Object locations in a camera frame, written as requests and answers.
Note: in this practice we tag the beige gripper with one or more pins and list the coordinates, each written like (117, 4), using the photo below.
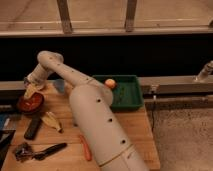
(36, 83)

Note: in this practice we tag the red bowl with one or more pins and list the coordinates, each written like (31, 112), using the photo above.
(35, 101)

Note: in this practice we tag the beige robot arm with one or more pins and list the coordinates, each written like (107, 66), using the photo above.
(90, 102)

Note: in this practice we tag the crumpled white cloth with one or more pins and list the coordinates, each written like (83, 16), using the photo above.
(26, 81)

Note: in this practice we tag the purple bowl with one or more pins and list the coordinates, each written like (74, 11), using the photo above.
(31, 112)

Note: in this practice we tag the small blue cup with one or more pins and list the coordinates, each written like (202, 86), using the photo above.
(59, 85)

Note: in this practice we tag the banana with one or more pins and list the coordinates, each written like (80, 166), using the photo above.
(51, 120)

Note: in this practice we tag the black remote control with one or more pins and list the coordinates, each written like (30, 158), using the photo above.
(33, 128)

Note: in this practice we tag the dark box at left edge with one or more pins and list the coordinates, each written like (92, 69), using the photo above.
(7, 129)

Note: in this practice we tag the crumpled foil wrapper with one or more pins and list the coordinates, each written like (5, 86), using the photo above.
(22, 152)

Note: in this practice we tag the orange ball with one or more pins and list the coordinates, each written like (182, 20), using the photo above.
(111, 83)

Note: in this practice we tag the green plastic tray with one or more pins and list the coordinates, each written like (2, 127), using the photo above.
(127, 95)

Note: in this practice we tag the black handled tool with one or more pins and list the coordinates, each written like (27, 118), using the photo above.
(41, 155)

